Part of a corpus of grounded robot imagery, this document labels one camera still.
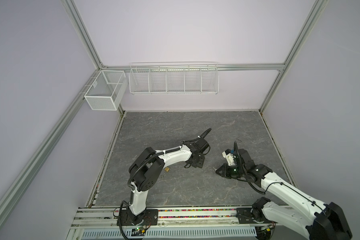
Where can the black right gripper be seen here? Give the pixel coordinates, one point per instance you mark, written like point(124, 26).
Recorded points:
point(224, 172)

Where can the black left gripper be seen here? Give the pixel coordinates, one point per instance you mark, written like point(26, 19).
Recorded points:
point(200, 163)

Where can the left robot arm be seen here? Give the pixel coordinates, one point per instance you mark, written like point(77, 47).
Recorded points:
point(147, 168)

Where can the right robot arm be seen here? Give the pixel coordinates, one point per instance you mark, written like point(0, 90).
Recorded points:
point(288, 195)

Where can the white mesh box basket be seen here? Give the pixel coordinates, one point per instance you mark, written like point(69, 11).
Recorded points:
point(107, 90)

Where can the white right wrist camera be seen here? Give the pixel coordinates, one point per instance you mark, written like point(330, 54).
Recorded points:
point(229, 156)

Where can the white wire shelf basket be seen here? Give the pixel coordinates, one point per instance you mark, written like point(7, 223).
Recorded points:
point(174, 78)

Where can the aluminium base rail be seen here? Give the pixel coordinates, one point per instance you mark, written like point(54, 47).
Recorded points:
point(186, 223)

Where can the aluminium enclosure frame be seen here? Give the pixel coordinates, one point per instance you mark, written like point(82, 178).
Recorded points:
point(32, 168)

